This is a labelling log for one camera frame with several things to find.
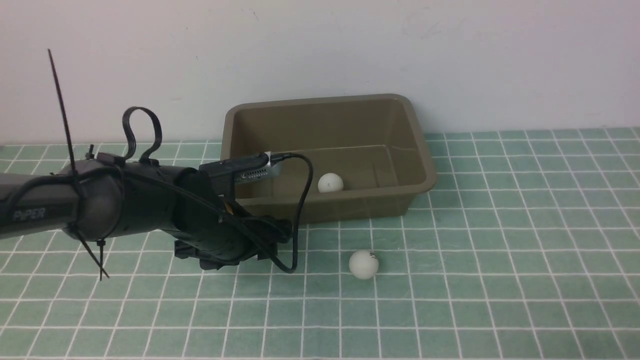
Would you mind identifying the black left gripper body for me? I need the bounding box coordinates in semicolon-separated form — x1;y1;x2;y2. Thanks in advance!
173;170;293;271

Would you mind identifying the white ball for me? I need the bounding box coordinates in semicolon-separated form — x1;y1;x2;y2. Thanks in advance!
348;249;380;280
317;173;345;193

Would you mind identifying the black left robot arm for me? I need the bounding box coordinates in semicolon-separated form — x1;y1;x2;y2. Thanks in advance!
0;153;302;273

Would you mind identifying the olive green plastic bin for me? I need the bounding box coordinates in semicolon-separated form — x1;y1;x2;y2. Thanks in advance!
221;93;438;224

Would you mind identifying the silver wrist camera, left arm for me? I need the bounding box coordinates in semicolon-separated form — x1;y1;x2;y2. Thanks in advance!
199;151;283;187

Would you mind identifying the black camera cable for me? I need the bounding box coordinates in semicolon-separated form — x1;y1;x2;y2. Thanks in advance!
260;153;315;274

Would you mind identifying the black cable tie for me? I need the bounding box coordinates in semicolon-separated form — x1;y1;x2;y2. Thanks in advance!
46;48;110;281

